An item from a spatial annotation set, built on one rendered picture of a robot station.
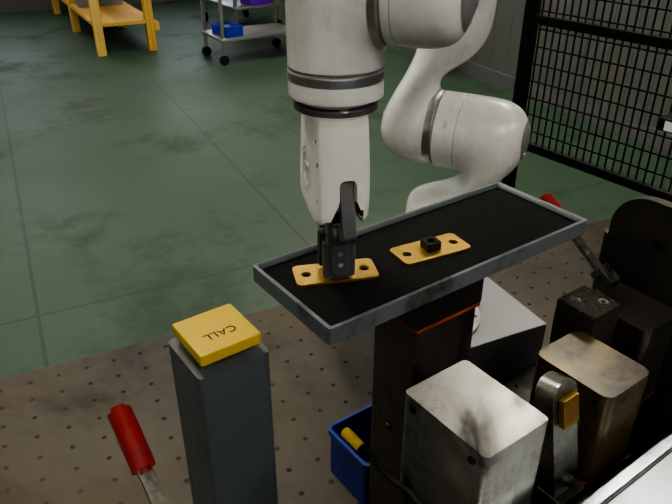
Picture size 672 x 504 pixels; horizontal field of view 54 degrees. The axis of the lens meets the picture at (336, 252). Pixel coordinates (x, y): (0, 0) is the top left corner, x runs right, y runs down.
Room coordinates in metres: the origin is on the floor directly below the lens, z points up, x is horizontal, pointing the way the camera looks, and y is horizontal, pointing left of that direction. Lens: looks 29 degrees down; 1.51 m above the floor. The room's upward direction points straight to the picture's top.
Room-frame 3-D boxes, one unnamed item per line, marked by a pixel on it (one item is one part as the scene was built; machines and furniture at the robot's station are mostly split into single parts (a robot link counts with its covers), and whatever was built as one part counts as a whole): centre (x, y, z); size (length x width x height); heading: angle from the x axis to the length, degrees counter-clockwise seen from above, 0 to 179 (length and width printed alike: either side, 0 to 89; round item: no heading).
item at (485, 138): (1.01, -0.21, 1.10); 0.19 x 0.12 x 0.24; 67
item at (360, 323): (0.63, -0.10, 1.16); 0.37 x 0.14 x 0.02; 126
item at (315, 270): (0.57, 0.00, 1.17); 0.08 x 0.04 x 0.01; 102
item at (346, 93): (0.58, 0.00, 1.35); 0.09 x 0.08 x 0.03; 12
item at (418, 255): (0.62, -0.10, 1.17); 0.08 x 0.04 x 0.01; 117
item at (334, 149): (0.58, 0.00, 1.29); 0.10 x 0.07 x 0.11; 12
